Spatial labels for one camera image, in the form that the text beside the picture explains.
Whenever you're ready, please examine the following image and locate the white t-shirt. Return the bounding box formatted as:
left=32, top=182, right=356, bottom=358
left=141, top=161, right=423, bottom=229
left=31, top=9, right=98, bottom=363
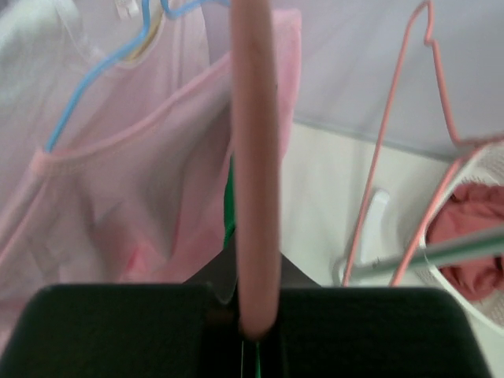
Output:
left=0, top=0, right=213, bottom=166

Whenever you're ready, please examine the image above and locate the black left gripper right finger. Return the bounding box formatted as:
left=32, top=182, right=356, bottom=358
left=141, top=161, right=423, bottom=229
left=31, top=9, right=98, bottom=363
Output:
left=256, top=258, right=491, bottom=377

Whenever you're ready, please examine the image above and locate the green t-shirt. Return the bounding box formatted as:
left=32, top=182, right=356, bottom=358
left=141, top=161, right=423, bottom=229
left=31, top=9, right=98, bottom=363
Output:
left=222, top=155, right=261, bottom=378

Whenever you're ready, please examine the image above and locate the light pink t-shirt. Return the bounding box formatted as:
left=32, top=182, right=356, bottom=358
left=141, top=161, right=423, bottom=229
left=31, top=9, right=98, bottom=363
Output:
left=0, top=7, right=303, bottom=343

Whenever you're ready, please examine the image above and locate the silver clothes rack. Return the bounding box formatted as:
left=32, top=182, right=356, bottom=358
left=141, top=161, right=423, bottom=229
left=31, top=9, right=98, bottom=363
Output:
left=347, top=189, right=503, bottom=286

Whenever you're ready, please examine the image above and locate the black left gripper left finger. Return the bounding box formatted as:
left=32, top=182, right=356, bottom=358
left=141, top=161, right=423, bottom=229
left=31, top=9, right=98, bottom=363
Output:
left=7, top=284, right=240, bottom=377

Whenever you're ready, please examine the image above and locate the blue wire hanger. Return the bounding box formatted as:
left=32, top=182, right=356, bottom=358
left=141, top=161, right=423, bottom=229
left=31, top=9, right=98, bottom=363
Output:
left=43, top=0, right=231, bottom=152

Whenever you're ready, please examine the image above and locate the dusty red t-shirt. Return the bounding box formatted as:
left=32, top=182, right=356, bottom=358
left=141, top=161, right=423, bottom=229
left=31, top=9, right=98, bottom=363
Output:
left=427, top=183, right=504, bottom=303

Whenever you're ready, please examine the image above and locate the white perforated plastic basket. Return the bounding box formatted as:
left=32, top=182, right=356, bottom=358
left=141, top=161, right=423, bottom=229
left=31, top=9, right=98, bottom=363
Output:
left=418, top=143, right=503, bottom=335

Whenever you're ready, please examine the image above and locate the pink wire hanger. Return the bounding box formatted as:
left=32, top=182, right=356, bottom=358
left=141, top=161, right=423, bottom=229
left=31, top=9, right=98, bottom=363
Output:
left=340, top=0, right=504, bottom=287
left=230, top=1, right=281, bottom=340

